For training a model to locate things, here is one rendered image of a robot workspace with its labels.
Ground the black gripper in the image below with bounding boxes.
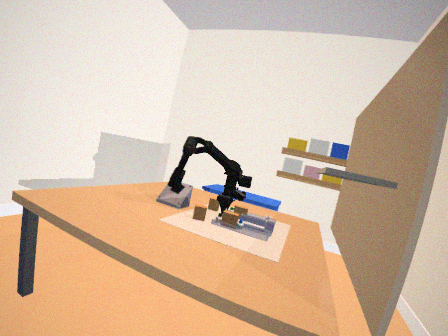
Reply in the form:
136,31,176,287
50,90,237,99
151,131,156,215
217,183,237,214

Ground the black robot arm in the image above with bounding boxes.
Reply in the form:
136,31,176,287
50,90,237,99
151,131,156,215
168,136,252,201

